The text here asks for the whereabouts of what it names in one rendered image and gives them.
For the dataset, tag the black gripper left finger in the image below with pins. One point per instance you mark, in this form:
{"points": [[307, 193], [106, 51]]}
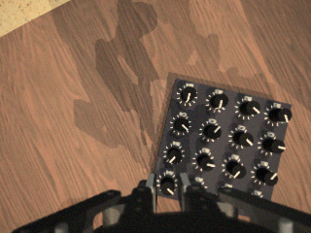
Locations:
{"points": [[79, 217]]}

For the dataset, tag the dark grey knob box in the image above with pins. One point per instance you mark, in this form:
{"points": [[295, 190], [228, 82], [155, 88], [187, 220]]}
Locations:
{"points": [[196, 113]]}

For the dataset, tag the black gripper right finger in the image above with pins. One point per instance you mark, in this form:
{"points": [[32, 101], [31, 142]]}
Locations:
{"points": [[271, 215]]}

